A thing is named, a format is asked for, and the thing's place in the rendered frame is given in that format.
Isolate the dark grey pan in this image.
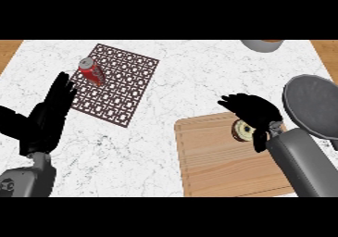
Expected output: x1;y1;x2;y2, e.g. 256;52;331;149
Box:
282;73;338;159

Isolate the brown patterned placemat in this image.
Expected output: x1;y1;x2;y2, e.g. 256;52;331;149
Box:
68;43;160;129

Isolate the cupcake with pale frosting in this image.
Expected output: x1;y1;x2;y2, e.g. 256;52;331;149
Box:
231;118;257;143

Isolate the red can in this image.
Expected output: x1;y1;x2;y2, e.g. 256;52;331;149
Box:
77;56;107;87

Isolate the grey bowl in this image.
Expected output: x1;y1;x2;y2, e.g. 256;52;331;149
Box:
240;40;287;54

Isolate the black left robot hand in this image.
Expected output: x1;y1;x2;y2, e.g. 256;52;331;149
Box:
0;71;79;157

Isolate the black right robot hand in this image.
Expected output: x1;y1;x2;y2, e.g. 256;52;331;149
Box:
216;93;285;154

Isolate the wooden cutting board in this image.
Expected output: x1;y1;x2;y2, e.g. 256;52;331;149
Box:
173;111;297;198

